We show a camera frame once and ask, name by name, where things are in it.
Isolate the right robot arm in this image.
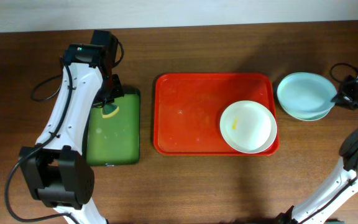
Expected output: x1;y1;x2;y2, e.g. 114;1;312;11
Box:
273;63;358;223

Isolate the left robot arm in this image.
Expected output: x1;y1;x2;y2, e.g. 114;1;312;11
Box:
13;30;124;223

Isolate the light blue plate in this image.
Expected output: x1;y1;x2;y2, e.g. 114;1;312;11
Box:
277;72;337;115

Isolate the mint green plate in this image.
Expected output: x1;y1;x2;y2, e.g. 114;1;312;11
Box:
282;107;330;121

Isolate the yellow green sponge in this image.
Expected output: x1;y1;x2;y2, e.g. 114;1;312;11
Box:
101;104;119;119

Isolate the cream white plate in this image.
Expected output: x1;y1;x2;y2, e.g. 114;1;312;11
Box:
219;100;278;154

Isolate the black tray with green liquid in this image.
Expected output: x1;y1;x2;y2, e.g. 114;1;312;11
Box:
84;87;140;166

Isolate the red plastic tray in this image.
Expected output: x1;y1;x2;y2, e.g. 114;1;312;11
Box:
153;73;275;156

